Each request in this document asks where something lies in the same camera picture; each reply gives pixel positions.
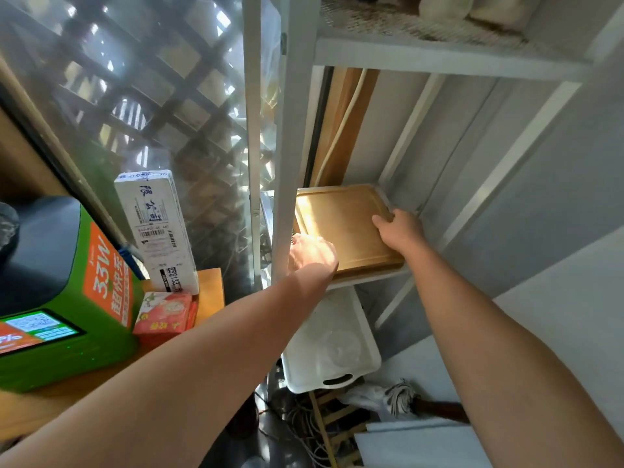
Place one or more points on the white mop head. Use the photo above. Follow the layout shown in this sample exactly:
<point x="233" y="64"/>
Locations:
<point x="385" y="397"/>

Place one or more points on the person's left forearm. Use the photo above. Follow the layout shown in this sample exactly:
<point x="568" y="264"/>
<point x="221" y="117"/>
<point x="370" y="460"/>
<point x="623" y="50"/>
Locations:
<point x="185" y="380"/>

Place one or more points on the red tissue packet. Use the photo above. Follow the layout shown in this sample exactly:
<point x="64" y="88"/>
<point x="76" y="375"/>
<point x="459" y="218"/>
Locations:
<point x="163" y="314"/>

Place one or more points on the person's right thumb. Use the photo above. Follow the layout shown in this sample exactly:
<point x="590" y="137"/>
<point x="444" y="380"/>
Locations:
<point x="381" y="221"/>

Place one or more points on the green power bank station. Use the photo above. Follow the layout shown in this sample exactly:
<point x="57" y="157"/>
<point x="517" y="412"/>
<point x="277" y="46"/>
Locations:
<point x="63" y="297"/>

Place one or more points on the white metal shelf rack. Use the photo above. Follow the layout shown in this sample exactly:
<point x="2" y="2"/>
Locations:
<point x="302" y="116"/>

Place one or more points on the person's right hand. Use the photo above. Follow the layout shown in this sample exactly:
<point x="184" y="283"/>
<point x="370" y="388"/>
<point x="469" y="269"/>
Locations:
<point x="402" y="233"/>

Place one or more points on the wooden side table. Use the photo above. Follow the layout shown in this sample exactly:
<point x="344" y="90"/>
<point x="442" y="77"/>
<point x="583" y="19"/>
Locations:
<point x="97" y="380"/>

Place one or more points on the wooden cutting board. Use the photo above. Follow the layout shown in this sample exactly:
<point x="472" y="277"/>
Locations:
<point x="343" y="229"/>

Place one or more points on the white labelled carton box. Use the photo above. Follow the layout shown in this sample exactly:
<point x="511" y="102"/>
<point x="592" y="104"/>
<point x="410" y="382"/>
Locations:
<point x="158" y="229"/>

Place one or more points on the person's right forearm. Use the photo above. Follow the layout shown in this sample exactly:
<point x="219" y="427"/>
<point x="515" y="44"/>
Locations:
<point x="512" y="365"/>

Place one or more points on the wooden boards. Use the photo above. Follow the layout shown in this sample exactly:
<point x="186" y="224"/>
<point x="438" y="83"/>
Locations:
<point x="341" y="126"/>

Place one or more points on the white plastic tray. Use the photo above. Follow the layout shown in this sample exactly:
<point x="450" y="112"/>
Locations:
<point x="331" y="343"/>

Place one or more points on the person's left hand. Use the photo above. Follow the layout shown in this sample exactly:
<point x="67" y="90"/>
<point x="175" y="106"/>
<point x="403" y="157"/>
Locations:
<point x="312" y="253"/>

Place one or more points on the wooden slatted rack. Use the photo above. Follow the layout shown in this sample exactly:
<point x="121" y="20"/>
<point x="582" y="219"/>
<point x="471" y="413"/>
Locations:
<point x="336" y="428"/>

